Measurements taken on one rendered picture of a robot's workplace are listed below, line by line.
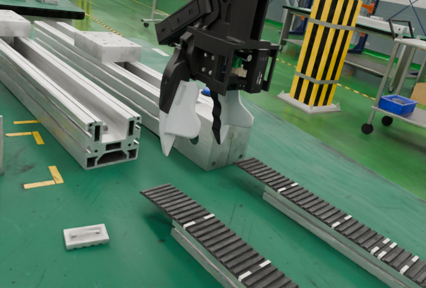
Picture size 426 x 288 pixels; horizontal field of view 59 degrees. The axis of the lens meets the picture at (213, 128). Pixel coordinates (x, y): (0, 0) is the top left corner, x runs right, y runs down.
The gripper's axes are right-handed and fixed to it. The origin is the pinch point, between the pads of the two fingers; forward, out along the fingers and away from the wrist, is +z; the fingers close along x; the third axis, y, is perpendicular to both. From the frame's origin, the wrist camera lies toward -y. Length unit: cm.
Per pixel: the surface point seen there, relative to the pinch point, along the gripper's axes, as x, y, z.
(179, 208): -0.1, 0.0, 10.4
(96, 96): 2.5, -30.5, 5.6
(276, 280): 1.5, 16.0, 10.3
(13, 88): -5, -55, 12
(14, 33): 2, -76, 5
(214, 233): 0.4, 6.7, 10.1
